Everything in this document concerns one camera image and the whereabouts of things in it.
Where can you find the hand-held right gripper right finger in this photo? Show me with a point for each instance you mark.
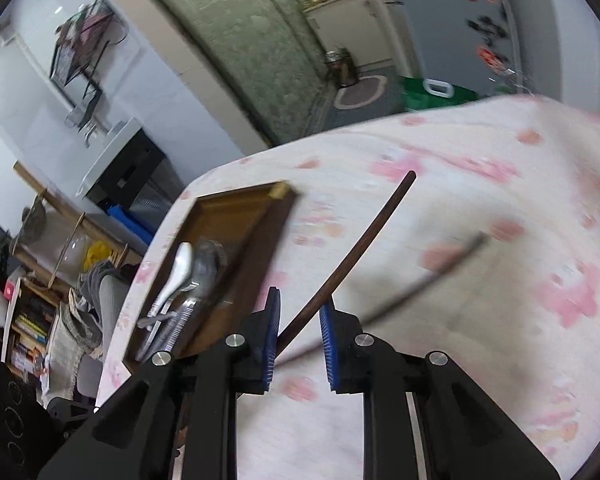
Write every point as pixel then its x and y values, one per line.
pixel 327 350

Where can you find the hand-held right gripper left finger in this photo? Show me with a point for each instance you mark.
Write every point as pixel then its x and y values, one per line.
pixel 270 345

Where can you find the metal fork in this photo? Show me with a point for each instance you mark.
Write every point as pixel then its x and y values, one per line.
pixel 177 322

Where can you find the dark brown chopstick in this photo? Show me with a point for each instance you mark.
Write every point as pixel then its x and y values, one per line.
pixel 360 250
pixel 430 272

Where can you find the white ceramic spoon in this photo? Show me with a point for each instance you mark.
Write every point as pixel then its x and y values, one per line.
pixel 180 265

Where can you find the brown wooden tray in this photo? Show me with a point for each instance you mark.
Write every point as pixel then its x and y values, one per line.
pixel 220 215

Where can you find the pink printed tablecloth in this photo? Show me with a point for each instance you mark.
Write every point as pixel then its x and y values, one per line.
pixel 480 310

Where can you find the grey chair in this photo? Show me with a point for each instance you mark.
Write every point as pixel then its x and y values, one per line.
pixel 107 305

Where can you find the grey towel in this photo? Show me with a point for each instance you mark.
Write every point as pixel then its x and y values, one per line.
pixel 100 277

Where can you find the blue plastic crate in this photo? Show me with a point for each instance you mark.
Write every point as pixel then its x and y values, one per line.
pixel 130 222

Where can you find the yellow bag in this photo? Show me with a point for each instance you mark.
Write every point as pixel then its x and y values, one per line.
pixel 97 255

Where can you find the beige tote bag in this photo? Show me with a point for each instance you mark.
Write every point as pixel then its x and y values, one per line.
pixel 72 340

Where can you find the bamboo shelf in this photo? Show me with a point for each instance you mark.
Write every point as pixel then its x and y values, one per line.
pixel 92 232

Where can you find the clear glass dome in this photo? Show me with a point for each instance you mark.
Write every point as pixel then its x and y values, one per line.
pixel 72 255

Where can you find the black cabinet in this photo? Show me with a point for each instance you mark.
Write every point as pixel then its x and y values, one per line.
pixel 130 170

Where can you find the row of books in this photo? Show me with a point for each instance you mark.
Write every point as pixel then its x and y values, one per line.
pixel 30 332

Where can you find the white sink basin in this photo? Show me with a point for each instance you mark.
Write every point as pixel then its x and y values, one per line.
pixel 112 150

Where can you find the oval rug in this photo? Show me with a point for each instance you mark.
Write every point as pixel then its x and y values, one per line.
pixel 360 91

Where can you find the pink box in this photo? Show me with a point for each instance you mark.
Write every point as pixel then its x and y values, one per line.
pixel 11 291

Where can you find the woven hat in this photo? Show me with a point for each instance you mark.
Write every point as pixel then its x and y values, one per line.
pixel 34 220

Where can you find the black panel with round holes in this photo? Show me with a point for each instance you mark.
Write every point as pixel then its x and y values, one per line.
pixel 10 420

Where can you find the metal trash can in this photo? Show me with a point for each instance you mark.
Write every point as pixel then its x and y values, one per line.
pixel 341 67

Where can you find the metal faucet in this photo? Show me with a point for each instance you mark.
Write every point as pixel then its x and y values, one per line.
pixel 87 122

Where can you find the frosted glass sliding door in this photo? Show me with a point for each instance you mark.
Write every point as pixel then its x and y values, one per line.
pixel 240 45

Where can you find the white kitchen cabinet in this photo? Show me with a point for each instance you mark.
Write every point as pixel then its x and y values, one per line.
pixel 350 25

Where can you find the grey door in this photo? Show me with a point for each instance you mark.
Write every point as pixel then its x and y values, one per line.
pixel 430 35

